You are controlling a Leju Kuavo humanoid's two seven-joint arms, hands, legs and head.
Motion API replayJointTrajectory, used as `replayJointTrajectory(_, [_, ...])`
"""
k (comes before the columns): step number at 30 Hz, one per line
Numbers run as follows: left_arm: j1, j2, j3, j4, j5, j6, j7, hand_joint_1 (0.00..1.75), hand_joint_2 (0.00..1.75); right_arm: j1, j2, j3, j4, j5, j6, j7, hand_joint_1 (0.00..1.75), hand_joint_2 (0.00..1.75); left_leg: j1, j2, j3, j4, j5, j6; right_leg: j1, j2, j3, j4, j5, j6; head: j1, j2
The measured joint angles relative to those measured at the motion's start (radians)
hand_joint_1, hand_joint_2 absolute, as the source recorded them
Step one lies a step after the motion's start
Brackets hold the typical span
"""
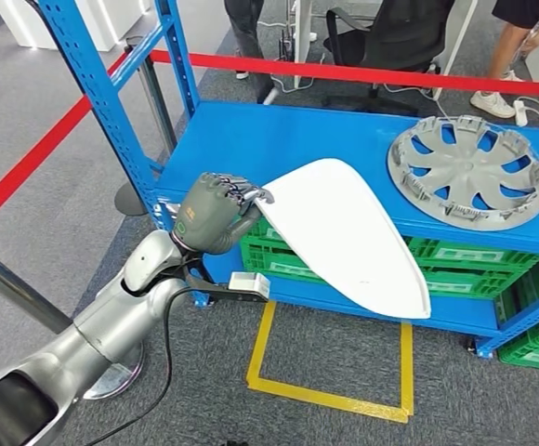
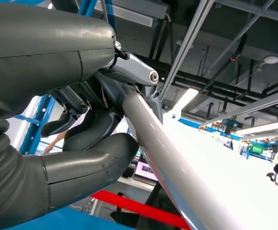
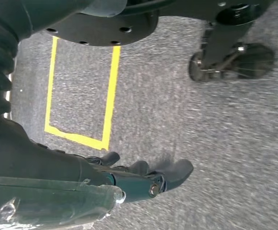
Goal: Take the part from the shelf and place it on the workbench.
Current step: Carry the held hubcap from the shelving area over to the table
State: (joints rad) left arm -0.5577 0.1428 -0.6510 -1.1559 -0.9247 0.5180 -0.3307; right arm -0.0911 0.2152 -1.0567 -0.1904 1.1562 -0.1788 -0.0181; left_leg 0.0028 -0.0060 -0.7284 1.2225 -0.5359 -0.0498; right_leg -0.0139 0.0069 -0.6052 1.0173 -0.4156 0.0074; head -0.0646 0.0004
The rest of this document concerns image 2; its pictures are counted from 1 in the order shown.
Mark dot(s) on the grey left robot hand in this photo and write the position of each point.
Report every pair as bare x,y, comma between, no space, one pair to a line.
45,47

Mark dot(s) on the blue metal shelf rack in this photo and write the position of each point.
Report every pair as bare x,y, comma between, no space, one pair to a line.
66,220

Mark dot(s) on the lit monitor screen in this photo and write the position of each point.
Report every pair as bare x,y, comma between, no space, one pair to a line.
145,170

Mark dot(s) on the long ceiling light strip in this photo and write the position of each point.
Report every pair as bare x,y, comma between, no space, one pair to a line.
186,100
263,127

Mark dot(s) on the red barrier belt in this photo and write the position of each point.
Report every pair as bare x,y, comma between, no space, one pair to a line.
141,208

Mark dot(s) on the green display board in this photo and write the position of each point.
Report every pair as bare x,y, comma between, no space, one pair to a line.
257,149

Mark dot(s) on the round white ceiling lamp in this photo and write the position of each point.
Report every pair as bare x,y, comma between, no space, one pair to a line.
271,59

